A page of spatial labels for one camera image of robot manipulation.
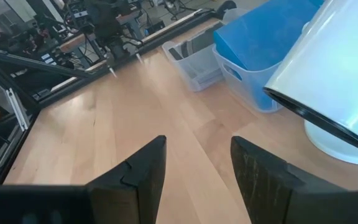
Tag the white cylindrical roll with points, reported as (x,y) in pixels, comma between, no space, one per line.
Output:
(331,77)

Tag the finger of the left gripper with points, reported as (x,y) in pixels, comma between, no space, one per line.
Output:
(112,68)
(139,57)

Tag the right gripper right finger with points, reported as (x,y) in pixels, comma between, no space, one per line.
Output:
(259,186)

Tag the silver frame bracket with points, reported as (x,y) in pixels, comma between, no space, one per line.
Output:
(17,109)

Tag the black frame knob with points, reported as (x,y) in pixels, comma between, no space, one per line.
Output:
(227,7)

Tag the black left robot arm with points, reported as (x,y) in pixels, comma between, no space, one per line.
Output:
(104,18)

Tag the black jewel case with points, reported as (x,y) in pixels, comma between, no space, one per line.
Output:
(176,53)
(204,40)

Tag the wooden background workbench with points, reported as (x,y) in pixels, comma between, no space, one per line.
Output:
(73,43)

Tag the clear plastic bin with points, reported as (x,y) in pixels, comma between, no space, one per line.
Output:
(244,90)
(194,74)

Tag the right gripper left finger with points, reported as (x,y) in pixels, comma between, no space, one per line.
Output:
(135,193)

